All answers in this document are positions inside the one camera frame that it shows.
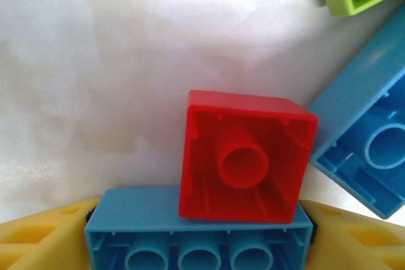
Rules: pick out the small red lego brick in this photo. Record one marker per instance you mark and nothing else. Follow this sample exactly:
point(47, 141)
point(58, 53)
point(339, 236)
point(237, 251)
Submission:
point(243, 162)

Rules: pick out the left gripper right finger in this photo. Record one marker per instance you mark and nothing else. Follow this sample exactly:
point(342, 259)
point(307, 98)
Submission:
point(357, 241)

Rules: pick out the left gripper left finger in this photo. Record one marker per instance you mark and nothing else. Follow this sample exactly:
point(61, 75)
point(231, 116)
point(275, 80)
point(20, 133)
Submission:
point(41, 241)

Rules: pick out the blue lego brick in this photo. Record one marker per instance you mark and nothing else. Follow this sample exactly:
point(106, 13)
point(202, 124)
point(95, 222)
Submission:
point(354, 108)
point(142, 210)

